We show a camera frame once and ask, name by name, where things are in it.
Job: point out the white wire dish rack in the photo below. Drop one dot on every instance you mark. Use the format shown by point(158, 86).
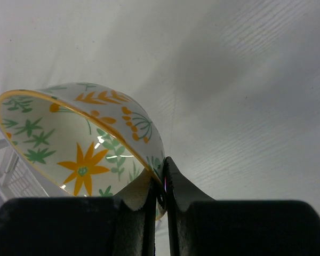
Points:
point(16, 177)

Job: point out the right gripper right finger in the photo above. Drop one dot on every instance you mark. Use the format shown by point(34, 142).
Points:
point(201, 225)

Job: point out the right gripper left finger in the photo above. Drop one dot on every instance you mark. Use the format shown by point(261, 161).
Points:
point(78, 226)

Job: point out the floral white ceramic bowl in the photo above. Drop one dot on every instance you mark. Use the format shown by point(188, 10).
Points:
point(88, 139)

